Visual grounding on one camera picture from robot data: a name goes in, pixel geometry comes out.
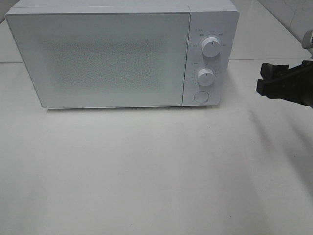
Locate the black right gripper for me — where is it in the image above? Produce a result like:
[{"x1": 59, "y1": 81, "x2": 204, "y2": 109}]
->
[{"x1": 256, "y1": 60, "x2": 313, "y2": 108}]

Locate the white timer knob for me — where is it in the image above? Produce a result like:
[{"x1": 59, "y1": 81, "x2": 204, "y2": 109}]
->
[{"x1": 197, "y1": 69, "x2": 215, "y2": 87}]

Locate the round white door button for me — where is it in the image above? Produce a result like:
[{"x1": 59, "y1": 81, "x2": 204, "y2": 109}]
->
[{"x1": 194, "y1": 91, "x2": 209, "y2": 103}]

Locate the white microwave door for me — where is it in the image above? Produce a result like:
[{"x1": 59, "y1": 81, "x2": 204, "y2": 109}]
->
[{"x1": 7, "y1": 13, "x2": 189, "y2": 108}]

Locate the upper white power knob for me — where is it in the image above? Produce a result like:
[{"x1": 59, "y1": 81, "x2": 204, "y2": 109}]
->
[{"x1": 200, "y1": 35, "x2": 221, "y2": 58}]

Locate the white microwave oven body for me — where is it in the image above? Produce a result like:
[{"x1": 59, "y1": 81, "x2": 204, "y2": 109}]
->
[{"x1": 5, "y1": 0, "x2": 239, "y2": 108}]

